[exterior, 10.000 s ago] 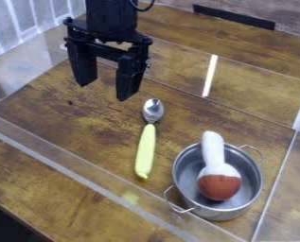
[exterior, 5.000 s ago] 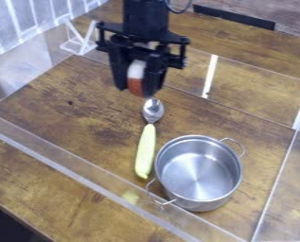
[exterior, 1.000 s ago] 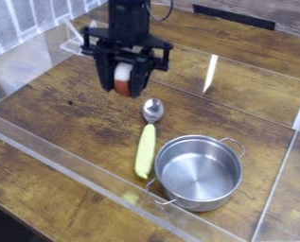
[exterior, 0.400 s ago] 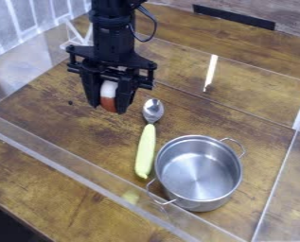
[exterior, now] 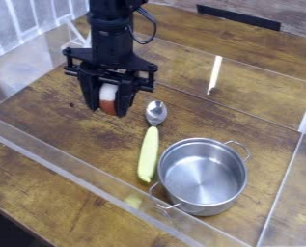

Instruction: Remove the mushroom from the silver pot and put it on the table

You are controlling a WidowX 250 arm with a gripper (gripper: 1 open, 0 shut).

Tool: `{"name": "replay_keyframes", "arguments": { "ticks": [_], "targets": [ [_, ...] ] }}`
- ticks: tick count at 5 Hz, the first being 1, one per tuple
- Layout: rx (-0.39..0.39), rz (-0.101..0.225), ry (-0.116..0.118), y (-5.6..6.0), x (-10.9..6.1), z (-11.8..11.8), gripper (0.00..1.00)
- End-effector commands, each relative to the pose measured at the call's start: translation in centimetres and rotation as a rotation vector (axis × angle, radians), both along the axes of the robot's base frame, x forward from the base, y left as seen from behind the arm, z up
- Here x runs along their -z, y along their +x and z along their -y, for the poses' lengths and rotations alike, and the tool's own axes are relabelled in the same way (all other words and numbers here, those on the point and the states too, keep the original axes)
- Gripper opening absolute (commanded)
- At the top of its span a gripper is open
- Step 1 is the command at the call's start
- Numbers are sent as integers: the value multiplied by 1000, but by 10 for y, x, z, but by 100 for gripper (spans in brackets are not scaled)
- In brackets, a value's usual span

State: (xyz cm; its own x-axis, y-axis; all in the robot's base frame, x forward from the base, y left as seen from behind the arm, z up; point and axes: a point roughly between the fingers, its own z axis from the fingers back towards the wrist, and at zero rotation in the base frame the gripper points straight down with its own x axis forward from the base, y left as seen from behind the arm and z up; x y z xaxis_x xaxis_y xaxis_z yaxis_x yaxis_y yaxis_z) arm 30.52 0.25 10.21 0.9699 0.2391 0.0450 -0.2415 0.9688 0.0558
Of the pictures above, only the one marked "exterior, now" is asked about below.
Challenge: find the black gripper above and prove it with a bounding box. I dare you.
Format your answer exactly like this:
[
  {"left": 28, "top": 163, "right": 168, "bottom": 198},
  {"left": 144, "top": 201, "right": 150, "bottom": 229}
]
[{"left": 64, "top": 51, "right": 158, "bottom": 118}]

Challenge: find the white and brown toy mushroom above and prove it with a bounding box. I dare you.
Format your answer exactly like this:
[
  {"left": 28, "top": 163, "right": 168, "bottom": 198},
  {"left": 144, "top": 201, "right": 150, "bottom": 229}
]
[{"left": 100, "top": 83, "right": 118, "bottom": 116}]

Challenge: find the silver metal pot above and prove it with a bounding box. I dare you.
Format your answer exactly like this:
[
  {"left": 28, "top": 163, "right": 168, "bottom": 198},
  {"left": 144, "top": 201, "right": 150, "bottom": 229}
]
[{"left": 149, "top": 138, "right": 250, "bottom": 216}]

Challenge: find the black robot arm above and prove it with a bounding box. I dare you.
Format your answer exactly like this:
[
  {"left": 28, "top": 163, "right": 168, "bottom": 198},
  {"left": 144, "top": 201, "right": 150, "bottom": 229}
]
[{"left": 62, "top": 0, "right": 158, "bottom": 118}]

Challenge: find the clear acrylic triangle stand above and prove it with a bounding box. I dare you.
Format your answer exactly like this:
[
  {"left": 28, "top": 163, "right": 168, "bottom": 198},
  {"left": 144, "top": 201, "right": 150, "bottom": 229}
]
[{"left": 61, "top": 20, "right": 93, "bottom": 59}]

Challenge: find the black strip on table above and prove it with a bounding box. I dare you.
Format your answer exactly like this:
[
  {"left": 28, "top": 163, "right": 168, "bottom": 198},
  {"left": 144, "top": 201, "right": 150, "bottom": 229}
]
[{"left": 197, "top": 4, "right": 283, "bottom": 31}]

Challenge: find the yellow handled metal spoon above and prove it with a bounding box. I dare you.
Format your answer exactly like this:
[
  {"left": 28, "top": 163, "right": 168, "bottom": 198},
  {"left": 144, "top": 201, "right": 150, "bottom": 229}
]
[{"left": 137, "top": 100, "right": 169, "bottom": 182}]

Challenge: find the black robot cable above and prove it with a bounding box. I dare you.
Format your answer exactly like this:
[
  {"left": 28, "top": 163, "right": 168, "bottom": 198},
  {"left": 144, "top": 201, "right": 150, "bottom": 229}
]
[{"left": 128, "top": 5, "right": 158, "bottom": 46}]

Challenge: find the clear acrylic barrier wall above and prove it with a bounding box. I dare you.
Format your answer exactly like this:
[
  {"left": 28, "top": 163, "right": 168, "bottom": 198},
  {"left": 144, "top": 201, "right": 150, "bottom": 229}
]
[{"left": 0, "top": 121, "right": 250, "bottom": 247}]

